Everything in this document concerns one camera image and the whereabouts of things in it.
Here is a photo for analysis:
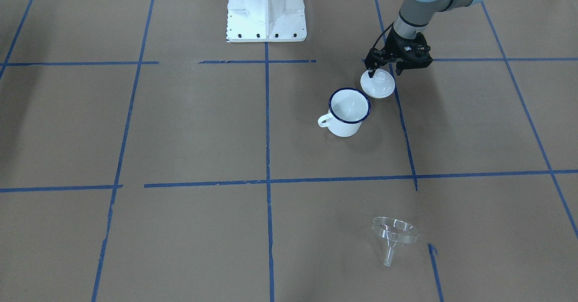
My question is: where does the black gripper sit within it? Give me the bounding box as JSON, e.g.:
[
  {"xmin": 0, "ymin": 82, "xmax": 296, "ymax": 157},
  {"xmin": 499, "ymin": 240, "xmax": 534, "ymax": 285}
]
[{"xmin": 364, "ymin": 27, "xmax": 433, "ymax": 79}]

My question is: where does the white small dish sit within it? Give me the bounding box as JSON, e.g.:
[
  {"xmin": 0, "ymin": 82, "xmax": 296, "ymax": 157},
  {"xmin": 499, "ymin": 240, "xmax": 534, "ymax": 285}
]
[{"xmin": 360, "ymin": 68, "xmax": 396, "ymax": 99}]

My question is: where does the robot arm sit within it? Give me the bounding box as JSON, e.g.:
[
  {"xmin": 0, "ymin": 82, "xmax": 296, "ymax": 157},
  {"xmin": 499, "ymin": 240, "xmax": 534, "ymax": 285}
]
[{"xmin": 364, "ymin": 0, "xmax": 483, "ymax": 78}]

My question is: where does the white enamel mug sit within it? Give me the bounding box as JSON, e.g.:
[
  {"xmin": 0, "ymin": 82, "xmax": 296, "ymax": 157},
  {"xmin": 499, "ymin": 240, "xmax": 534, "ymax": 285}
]
[{"xmin": 317, "ymin": 88, "xmax": 371, "ymax": 137}]

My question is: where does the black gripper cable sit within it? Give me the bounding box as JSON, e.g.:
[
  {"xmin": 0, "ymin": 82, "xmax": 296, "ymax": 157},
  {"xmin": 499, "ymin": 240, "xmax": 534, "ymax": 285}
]
[{"xmin": 371, "ymin": 22, "xmax": 396, "ymax": 52}]

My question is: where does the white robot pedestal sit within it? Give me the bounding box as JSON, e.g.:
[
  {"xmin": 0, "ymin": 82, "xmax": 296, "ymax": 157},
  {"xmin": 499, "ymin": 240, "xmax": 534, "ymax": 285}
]
[{"xmin": 226, "ymin": 0, "xmax": 308, "ymax": 43}]

